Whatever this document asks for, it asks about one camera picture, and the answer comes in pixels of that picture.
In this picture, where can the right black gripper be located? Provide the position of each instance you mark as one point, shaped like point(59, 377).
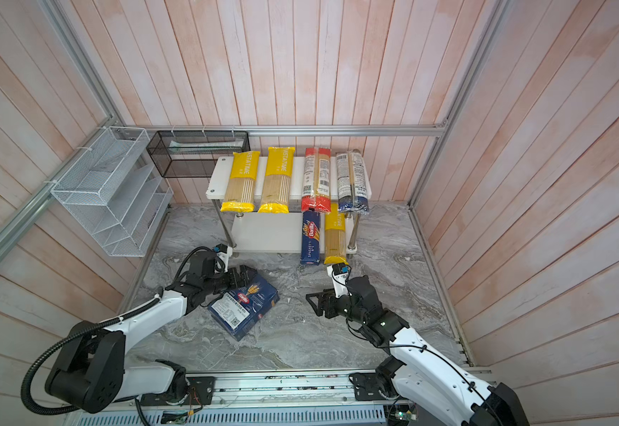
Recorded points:
point(326, 297)

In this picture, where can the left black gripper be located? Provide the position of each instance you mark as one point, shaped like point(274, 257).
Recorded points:
point(234, 276)

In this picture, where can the wide blue Barilla pasta box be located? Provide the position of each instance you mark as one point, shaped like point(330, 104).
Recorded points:
point(239, 310)

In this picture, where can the narrow blue Barilla spaghetti box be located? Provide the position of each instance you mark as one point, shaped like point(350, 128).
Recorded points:
point(310, 253)

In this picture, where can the yellow Pastatime spaghetti pack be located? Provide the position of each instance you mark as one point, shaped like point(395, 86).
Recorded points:
point(239, 196)
point(276, 189)
point(335, 236)

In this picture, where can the red clear spaghetti pack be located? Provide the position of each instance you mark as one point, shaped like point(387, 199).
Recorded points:
point(316, 184)

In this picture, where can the blue clear spaghetti pack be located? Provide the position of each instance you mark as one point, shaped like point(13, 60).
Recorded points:
point(351, 181)

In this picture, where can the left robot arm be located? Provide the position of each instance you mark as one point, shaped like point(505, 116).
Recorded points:
point(90, 373)

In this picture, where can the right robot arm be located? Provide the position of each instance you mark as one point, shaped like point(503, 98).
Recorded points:
point(414, 370)

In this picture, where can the white two-tier shelf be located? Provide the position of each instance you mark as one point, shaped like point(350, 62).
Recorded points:
point(264, 232)

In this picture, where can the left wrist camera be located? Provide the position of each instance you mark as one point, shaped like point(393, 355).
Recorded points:
point(223, 253)

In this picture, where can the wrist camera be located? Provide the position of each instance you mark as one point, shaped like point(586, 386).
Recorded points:
point(223, 253)
point(339, 273)

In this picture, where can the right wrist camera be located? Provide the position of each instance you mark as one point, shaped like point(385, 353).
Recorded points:
point(339, 273)

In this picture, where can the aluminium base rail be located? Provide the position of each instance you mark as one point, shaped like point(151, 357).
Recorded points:
point(275, 388)

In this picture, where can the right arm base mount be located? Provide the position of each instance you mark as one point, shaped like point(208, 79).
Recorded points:
point(373, 386)

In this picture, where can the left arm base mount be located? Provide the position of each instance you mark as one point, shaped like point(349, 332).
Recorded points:
point(188, 391)

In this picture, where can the black wire mesh basket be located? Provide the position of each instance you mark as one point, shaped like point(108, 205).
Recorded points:
point(193, 154)

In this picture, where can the white wire mesh rack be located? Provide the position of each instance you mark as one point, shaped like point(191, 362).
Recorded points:
point(116, 199)

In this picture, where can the aluminium wall frame rail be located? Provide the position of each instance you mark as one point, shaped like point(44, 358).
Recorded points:
point(22, 221)

